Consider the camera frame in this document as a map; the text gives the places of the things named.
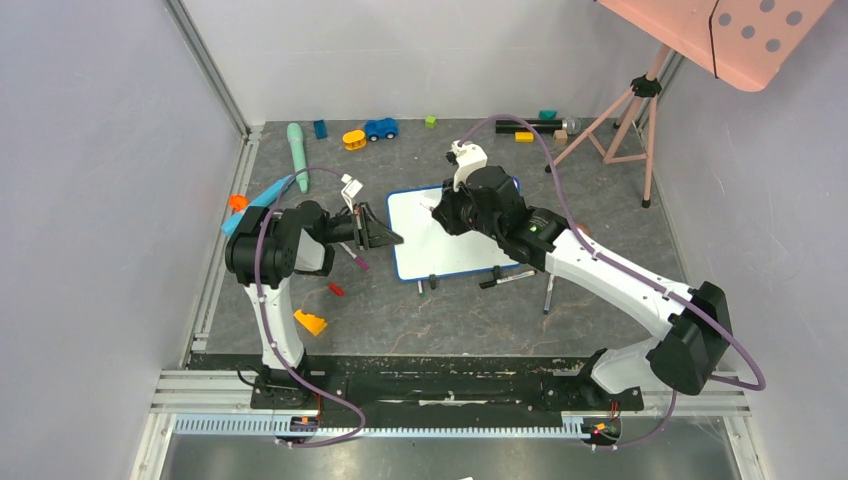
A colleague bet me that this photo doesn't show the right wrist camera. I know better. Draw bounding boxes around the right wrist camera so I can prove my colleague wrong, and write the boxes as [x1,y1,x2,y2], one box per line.
[446,140,488,192]

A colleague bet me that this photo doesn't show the clear ball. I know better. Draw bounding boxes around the clear ball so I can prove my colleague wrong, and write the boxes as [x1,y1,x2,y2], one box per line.
[562,116,583,136]

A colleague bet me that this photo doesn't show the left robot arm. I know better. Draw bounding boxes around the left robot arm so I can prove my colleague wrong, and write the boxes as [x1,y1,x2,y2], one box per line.
[225,201,404,408]

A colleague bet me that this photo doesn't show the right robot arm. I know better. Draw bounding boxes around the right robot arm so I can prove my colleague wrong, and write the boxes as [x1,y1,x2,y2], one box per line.
[432,166,731,408]

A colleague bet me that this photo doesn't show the large mint toy marker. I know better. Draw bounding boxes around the large mint toy marker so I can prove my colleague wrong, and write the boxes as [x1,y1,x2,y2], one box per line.
[286,122,309,193]

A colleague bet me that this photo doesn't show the aluminium rail frame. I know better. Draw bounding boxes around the aluminium rail frame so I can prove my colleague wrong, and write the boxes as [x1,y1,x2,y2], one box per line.
[130,0,771,479]

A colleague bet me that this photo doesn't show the pink tripod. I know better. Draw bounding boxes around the pink tripod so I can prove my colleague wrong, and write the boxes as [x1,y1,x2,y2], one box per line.
[553,44,671,208]

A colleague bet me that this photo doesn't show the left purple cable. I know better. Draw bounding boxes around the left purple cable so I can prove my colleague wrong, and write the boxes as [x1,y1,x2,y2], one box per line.
[253,165,368,450]

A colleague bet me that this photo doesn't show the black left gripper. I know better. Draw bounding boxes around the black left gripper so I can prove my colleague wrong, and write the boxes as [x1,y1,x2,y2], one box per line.
[320,202,403,251]

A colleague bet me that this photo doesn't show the dark blue block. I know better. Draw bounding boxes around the dark blue block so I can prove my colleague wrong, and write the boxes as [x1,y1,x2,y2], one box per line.
[313,120,328,140]

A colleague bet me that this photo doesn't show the black tube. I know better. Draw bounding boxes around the black tube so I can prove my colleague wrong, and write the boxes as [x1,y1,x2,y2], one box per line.
[495,119,566,134]

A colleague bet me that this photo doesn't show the blue cap marker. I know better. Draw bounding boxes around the blue cap marker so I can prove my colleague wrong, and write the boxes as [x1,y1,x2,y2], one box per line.
[543,274,556,316]

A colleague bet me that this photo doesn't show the pink perforated panel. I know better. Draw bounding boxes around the pink perforated panel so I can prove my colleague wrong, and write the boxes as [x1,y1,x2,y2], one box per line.
[599,0,834,92]

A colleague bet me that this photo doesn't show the blue framed whiteboard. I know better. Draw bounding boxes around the blue framed whiteboard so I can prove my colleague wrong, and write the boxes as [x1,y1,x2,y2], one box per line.
[386,186,518,282]

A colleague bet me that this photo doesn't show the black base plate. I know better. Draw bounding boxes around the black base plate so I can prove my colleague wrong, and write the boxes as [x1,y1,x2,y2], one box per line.
[188,354,644,429]

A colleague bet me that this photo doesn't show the orange toy piece left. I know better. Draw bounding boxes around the orange toy piece left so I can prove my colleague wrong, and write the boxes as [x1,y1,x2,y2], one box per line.
[228,194,250,213]

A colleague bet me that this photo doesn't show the yellow small block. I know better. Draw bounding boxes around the yellow small block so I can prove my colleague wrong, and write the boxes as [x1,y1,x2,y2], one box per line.
[514,132,534,143]

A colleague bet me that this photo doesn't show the yellow oval toy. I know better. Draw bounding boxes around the yellow oval toy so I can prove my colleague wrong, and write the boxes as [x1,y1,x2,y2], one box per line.
[342,129,368,151]

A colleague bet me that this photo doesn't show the yellow toy block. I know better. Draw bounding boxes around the yellow toy block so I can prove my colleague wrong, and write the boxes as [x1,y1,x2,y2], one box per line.
[294,309,328,337]

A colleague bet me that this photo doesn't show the blue toy car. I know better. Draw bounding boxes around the blue toy car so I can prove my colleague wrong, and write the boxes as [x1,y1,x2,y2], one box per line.
[364,117,399,142]

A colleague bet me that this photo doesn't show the large blue toy marker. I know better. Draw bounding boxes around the large blue toy marker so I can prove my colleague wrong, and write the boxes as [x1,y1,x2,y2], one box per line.
[220,175,295,238]

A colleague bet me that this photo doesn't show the black cap marker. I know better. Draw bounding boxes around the black cap marker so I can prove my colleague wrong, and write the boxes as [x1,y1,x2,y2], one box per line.
[479,270,536,289]

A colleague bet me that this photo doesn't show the purple cap marker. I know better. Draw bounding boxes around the purple cap marker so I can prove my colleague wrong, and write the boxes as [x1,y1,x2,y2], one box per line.
[340,243,369,271]

